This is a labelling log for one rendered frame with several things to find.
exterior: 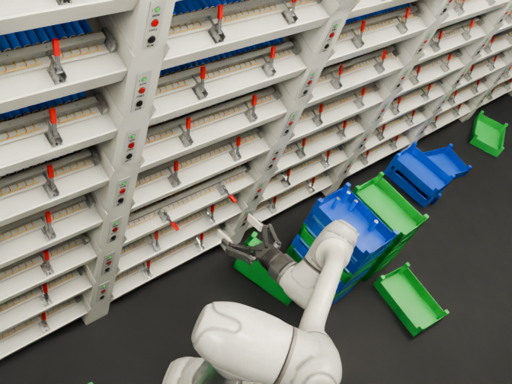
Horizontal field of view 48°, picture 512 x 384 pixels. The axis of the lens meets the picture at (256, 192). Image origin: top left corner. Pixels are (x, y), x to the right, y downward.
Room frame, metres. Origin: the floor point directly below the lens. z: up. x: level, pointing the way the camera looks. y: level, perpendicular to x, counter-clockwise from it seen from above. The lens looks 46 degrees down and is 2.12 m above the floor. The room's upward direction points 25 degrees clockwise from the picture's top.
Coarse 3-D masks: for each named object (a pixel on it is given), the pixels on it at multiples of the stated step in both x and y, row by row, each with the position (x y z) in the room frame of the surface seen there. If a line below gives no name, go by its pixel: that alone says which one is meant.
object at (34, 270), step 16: (80, 240) 1.00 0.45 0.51; (32, 256) 0.87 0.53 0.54; (48, 256) 0.87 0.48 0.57; (64, 256) 0.93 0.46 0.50; (80, 256) 0.96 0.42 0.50; (96, 256) 0.99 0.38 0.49; (0, 272) 0.78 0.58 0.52; (16, 272) 0.81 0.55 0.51; (32, 272) 0.84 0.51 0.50; (48, 272) 0.86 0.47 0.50; (64, 272) 0.90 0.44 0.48; (0, 288) 0.75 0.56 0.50; (16, 288) 0.77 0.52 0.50; (32, 288) 0.81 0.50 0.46
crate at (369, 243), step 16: (336, 192) 1.77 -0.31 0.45; (352, 192) 1.81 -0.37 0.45; (320, 208) 1.65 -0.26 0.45; (336, 208) 1.74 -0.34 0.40; (368, 208) 1.76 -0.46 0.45; (352, 224) 1.69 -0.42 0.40; (368, 224) 1.73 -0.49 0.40; (384, 224) 1.72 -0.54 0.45; (368, 240) 1.64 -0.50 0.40; (384, 240) 1.68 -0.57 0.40; (368, 256) 1.52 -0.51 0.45
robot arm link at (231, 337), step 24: (216, 312) 0.63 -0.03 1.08; (240, 312) 0.64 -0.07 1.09; (264, 312) 0.68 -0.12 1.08; (192, 336) 0.59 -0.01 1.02; (216, 336) 0.58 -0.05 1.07; (240, 336) 0.60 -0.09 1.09; (264, 336) 0.61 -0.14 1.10; (288, 336) 0.64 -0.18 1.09; (192, 360) 0.79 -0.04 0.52; (216, 360) 0.56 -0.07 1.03; (240, 360) 0.56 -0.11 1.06; (264, 360) 0.58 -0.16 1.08
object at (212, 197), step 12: (252, 168) 1.61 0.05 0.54; (240, 180) 1.56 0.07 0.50; (252, 180) 1.59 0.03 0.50; (180, 192) 1.36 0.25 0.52; (204, 192) 1.42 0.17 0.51; (216, 192) 1.45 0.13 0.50; (180, 204) 1.32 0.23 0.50; (192, 204) 1.35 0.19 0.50; (204, 204) 1.37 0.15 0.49; (156, 216) 1.22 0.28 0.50; (180, 216) 1.28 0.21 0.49; (132, 228) 1.14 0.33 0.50; (144, 228) 1.16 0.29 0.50; (156, 228) 1.19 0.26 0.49; (132, 240) 1.11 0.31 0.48
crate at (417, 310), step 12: (408, 264) 1.92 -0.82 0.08; (384, 276) 1.81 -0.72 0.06; (396, 276) 1.89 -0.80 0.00; (408, 276) 1.90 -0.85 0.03; (384, 288) 1.74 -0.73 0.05; (396, 288) 1.82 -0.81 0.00; (408, 288) 1.85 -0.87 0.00; (420, 288) 1.85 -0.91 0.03; (396, 300) 1.75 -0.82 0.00; (408, 300) 1.78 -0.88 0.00; (420, 300) 1.81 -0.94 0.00; (432, 300) 1.81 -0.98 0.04; (396, 312) 1.67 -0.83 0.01; (408, 312) 1.71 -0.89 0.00; (420, 312) 1.74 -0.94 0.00; (432, 312) 1.77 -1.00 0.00; (444, 312) 1.74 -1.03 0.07; (408, 324) 1.63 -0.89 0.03; (420, 324) 1.68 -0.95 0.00; (432, 324) 1.67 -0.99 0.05
